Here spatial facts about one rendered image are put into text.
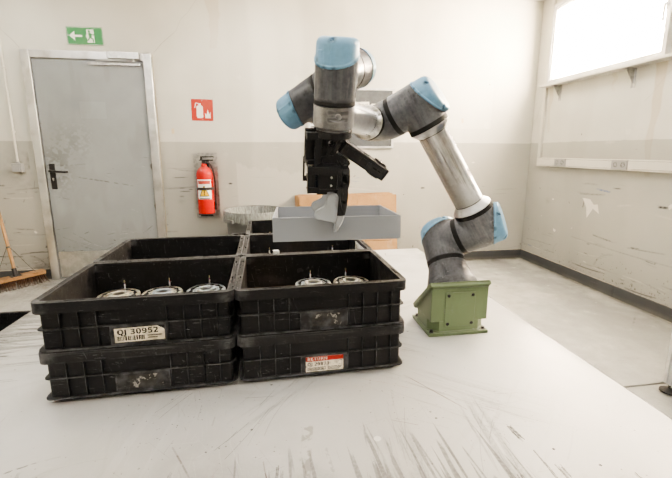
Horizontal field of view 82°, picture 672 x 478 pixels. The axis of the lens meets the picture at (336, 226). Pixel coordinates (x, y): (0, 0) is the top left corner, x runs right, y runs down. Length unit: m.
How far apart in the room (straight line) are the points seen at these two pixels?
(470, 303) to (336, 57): 0.80
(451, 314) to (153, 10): 3.83
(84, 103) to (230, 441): 3.85
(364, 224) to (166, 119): 3.50
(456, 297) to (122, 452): 0.86
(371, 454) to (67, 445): 0.55
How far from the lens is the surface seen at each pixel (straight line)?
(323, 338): 0.94
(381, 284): 0.92
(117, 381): 1.02
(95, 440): 0.94
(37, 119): 4.53
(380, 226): 0.83
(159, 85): 4.23
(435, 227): 1.27
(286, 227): 0.81
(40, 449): 0.97
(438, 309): 1.18
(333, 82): 0.69
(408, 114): 1.12
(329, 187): 0.74
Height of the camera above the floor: 1.23
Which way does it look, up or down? 11 degrees down
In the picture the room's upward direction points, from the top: straight up
